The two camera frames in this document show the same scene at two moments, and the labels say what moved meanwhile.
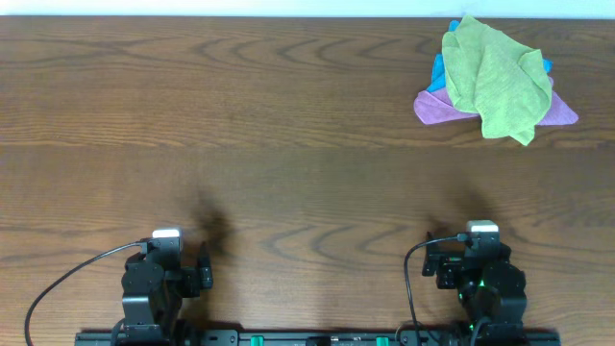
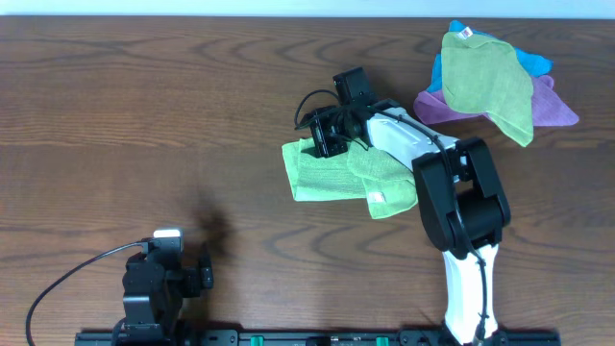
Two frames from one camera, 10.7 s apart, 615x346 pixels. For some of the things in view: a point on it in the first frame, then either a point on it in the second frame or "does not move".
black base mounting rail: (529, 338) does not move
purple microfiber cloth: (435, 107) does not move
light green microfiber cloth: (488, 73) to (383, 182)
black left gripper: (193, 281) does not move
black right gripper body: (443, 265) to (321, 133)
